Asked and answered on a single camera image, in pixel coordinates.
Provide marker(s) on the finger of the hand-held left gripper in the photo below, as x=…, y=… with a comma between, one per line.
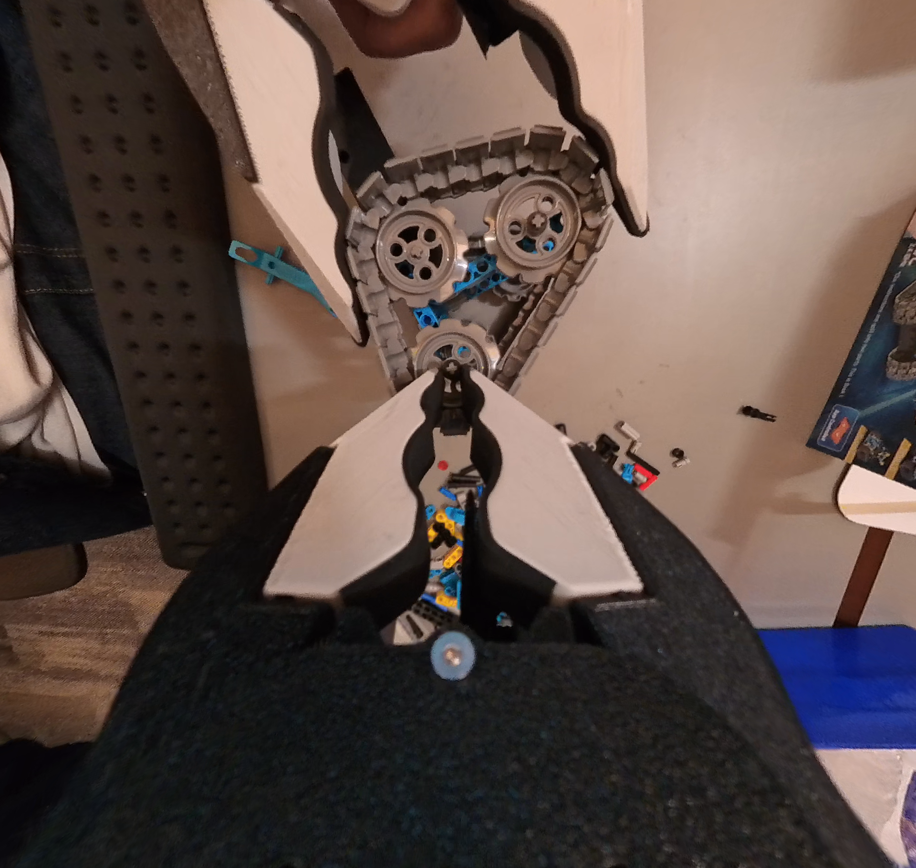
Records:
x=608, y=59
x=279, y=131

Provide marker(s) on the blue plastic bin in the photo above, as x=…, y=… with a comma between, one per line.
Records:
x=844, y=689

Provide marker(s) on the small black grey toy connector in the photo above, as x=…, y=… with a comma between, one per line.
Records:
x=680, y=457

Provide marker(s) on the blue brick separator tool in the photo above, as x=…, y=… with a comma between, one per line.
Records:
x=268, y=263

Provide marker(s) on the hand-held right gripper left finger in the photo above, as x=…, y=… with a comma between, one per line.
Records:
x=350, y=503

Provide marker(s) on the clear plastic bags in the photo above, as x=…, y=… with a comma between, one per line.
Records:
x=873, y=811

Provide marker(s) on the person's left hand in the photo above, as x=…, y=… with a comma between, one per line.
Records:
x=408, y=34

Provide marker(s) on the black toy connector pin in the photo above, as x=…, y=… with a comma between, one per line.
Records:
x=757, y=413

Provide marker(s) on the black dimpled pad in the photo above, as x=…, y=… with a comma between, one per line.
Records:
x=129, y=238

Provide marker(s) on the person's denim jacket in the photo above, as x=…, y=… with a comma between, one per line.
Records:
x=64, y=295

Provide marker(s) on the blue robot kit box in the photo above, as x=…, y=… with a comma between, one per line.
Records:
x=873, y=381

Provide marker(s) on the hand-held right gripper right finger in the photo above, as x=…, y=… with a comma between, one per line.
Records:
x=565, y=517

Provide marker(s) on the brown wooden bar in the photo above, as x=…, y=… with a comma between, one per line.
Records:
x=866, y=574

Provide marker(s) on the white rounded board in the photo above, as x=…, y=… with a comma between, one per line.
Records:
x=880, y=499

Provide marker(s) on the grey toy track belt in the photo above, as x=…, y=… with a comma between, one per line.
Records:
x=544, y=141

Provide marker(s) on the black toy axle pin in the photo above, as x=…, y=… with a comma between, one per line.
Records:
x=452, y=395

